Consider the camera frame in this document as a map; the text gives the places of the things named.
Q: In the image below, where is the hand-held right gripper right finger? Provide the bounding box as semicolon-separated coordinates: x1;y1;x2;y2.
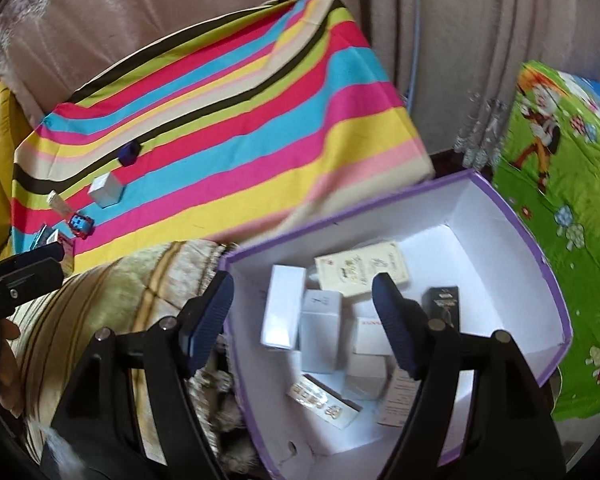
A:
371;272;566;480

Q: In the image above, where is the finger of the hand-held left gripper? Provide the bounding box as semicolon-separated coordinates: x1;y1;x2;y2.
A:
0;257;66;331
0;242;64;281

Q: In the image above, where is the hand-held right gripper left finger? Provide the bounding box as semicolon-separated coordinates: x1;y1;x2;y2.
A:
40;270;236;480

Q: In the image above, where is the white box red blue print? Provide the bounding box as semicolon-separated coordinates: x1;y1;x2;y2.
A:
353;304;392;356

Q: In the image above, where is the blue and white medicine box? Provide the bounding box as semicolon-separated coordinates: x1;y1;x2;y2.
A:
32;224;64;252

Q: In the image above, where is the black box with gold print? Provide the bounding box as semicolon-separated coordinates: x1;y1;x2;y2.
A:
422;285;461;334

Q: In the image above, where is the red toy car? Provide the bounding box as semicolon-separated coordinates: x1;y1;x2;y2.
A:
68;213;95;240

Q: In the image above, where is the large beige cardboard box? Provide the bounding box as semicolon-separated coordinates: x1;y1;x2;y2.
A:
313;240;411;301

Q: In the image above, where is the white box with black text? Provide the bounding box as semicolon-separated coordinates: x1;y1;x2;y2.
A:
374;364;421;429

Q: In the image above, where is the yellow medicine box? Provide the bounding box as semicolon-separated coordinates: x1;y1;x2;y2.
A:
287;373;364;431

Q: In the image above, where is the small plain white box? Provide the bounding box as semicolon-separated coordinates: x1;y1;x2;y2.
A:
88;172;126;209

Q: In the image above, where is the purple storage box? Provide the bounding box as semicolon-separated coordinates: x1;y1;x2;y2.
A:
216;169;573;480

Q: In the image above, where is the small dark blue box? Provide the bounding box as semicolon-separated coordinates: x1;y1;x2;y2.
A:
118;140;142;166

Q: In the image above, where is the person's left hand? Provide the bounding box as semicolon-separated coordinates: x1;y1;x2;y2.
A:
0;320;26;417

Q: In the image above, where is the beige striped cushion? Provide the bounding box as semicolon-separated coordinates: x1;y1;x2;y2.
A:
10;240;261;480

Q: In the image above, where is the yellow leather sofa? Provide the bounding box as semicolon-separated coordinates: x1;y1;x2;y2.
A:
0;80;36;266

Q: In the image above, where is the colourful striped cloth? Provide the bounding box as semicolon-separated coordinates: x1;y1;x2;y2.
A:
10;0;436;276

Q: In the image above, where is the green cartoon printed cloth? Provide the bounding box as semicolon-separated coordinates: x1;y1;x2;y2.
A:
490;60;600;423

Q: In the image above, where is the pinkish brown curtain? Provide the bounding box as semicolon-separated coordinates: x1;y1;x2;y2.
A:
0;0;600;181

